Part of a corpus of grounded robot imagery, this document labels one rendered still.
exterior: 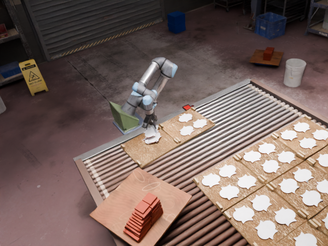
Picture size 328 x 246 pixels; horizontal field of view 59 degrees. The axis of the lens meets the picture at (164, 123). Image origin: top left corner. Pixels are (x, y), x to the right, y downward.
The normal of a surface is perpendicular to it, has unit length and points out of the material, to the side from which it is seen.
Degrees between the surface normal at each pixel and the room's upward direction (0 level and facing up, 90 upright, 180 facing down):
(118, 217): 0
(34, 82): 77
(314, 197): 0
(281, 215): 0
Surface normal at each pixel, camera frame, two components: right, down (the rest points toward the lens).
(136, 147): -0.11, -0.77
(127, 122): 0.54, 0.48
